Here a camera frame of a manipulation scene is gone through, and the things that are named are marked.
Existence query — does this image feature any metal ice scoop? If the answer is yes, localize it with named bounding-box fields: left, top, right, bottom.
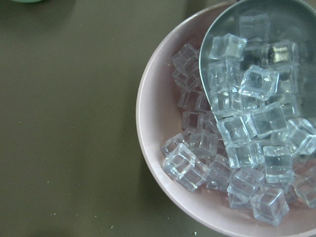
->
left=198, top=0, right=316, bottom=158

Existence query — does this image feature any clear ice cube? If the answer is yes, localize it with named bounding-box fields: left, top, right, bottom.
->
left=162, top=143, right=210, bottom=192
left=208, top=33, right=247, bottom=61
left=238, top=65, right=279, bottom=101
left=249, top=186, right=289, bottom=226

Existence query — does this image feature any mint green bowl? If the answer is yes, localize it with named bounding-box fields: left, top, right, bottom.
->
left=12, top=0, right=42, bottom=3

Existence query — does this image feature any pink bowl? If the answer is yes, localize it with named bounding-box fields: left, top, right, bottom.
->
left=136, top=0, right=316, bottom=237

